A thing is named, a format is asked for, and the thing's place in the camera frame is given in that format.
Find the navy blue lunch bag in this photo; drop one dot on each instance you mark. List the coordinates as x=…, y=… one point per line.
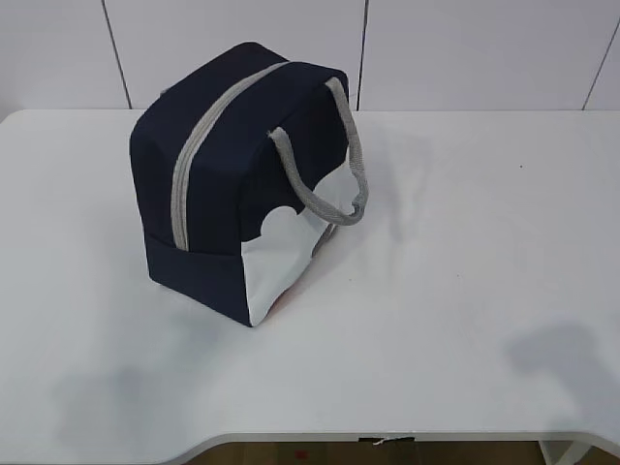
x=242, y=170

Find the black tape on table edge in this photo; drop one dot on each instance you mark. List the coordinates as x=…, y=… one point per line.
x=376, y=441

